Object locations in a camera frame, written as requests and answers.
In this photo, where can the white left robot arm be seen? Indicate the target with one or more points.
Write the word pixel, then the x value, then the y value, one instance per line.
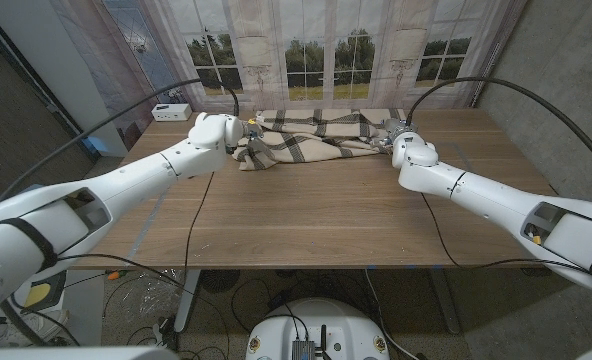
pixel 126 185

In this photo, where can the yellow black floor pad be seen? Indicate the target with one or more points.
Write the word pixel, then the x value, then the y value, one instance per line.
pixel 38 295

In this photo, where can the grey table leg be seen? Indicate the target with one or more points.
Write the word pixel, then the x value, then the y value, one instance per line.
pixel 446 305

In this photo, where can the round black floor fan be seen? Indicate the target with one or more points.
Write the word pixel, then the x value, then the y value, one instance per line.
pixel 219 281

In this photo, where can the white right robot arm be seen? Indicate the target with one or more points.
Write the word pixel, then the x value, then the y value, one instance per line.
pixel 501 200

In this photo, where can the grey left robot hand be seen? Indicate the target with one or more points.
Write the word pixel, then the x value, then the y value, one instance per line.
pixel 253 132

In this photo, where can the small orange floor object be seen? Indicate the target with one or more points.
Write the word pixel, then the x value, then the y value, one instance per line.
pixel 116 275

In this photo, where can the white robot torso base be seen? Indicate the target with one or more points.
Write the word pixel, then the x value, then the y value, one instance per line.
pixel 346 325

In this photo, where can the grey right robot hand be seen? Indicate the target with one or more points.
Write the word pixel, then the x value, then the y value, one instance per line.
pixel 396 129

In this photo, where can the white power strip box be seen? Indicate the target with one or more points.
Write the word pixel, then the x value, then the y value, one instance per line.
pixel 171 112

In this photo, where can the white table leg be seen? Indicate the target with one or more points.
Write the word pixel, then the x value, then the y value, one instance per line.
pixel 187 300

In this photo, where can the cream black plaid scarf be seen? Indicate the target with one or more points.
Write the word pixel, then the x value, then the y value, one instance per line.
pixel 301 145

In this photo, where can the small grey electronics box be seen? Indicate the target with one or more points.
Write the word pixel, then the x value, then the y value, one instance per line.
pixel 303 351

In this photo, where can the clear crumpled plastic sheet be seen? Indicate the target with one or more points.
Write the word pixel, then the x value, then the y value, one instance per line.
pixel 151 295

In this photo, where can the printed window backdrop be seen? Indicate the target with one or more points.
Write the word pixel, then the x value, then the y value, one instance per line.
pixel 326 30

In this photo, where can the white grey sneaker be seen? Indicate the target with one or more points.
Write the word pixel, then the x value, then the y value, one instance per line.
pixel 46 325

